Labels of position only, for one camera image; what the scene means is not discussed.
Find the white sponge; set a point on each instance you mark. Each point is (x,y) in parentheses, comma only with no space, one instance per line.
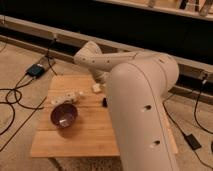
(96,88)

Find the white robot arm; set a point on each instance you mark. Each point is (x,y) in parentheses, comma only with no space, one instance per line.
(134,87)

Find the black rectangular block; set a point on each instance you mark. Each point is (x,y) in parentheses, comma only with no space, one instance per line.
(104,102)

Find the wooden table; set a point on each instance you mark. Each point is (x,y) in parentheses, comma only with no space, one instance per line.
(91,135)

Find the purple bowl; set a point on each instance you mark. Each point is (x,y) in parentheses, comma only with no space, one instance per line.
(64,115)

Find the black power adapter left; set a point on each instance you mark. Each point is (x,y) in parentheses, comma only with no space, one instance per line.
(35,71)

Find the black power adapter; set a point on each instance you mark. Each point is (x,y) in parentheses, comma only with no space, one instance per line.
(35,71)
(192,142)

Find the black power adapter right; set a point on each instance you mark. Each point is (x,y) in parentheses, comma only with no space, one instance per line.
(192,142)

